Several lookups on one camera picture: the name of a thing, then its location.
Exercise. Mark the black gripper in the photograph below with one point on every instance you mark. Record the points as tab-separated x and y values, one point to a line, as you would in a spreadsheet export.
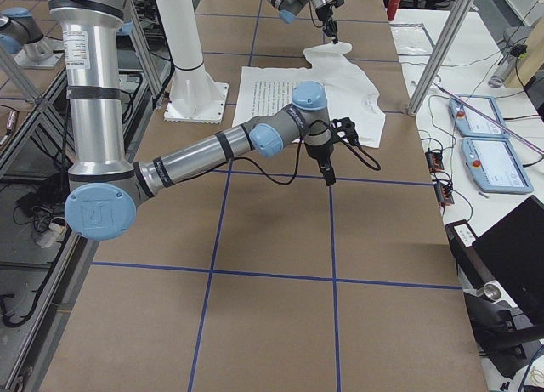
318	153
327	19

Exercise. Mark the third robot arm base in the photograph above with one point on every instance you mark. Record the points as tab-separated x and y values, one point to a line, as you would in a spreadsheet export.
22	38

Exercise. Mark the clear plastic sheet black border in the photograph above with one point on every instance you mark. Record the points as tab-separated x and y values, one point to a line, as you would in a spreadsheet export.
413	43

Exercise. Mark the left grey USB hub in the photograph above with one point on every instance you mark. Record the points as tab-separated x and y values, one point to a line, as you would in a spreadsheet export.
434	161

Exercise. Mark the grey usb hub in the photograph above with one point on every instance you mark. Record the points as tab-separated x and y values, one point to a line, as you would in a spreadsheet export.
434	161
443	193

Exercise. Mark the right grey USB hub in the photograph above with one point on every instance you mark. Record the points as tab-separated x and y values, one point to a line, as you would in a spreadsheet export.
443	193

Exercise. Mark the upper blue teach pendant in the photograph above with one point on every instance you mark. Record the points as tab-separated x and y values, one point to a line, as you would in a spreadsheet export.
469	123

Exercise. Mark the blue teach pendant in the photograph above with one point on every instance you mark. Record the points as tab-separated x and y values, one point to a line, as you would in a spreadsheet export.
469	123
495	167

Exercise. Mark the lower blue teach pendant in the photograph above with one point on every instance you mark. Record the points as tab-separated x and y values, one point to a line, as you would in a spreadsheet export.
495	167

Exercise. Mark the black laptop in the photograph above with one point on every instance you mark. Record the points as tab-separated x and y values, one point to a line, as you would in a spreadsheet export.
512	250

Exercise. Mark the aluminium frame post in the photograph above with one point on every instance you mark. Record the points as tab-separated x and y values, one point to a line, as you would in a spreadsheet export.
447	36

